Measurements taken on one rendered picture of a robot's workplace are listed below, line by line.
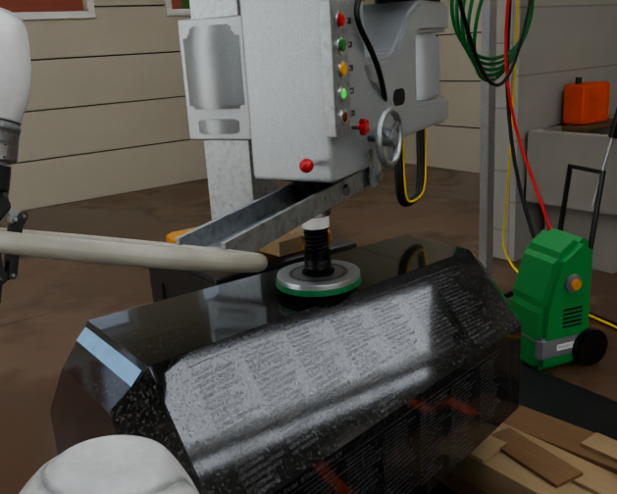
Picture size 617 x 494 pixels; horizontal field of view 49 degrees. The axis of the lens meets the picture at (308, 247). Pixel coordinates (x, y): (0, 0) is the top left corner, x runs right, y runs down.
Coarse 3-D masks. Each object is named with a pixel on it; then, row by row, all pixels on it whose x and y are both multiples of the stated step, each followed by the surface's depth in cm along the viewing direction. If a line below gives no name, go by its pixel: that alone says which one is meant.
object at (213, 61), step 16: (224, 32) 224; (192, 48) 229; (208, 48) 225; (224, 48) 224; (192, 64) 231; (208, 64) 227; (224, 64) 226; (240, 64) 226; (192, 80) 233; (208, 80) 229; (224, 80) 227; (240, 80) 228; (192, 96) 235; (208, 96) 230; (224, 96) 229; (240, 96) 229
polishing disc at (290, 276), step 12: (300, 264) 181; (336, 264) 179; (348, 264) 178; (288, 276) 171; (300, 276) 171; (324, 276) 170; (336, 276) 169; (348, 276) 169; (300, 288) 165; (312, 288) 164; (324, 288) 164
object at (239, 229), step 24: (288, 192) 167; (336, 192) 165; (240, 216) 150; (264, 216) 158; (288, 216) 146; (312, 216) 156; (192, 240) 136; (216, 240) 143; (240, 240) 131; (264, 240) 139
